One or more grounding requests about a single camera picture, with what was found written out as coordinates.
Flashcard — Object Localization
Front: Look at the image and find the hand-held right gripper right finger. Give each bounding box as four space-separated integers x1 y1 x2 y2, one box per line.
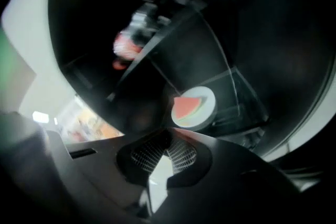
151 127 317 224

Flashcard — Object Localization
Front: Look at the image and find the red white item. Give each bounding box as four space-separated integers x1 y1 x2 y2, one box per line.
112 30 143 71

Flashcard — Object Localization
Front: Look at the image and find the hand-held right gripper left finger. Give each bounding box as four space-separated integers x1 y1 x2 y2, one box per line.
44 127 174 224

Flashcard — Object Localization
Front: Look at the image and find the white round plate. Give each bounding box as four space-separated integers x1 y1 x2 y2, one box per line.
171 86 218 132

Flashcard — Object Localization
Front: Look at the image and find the red watermelon slice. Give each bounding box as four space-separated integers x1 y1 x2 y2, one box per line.
173 96 204 121

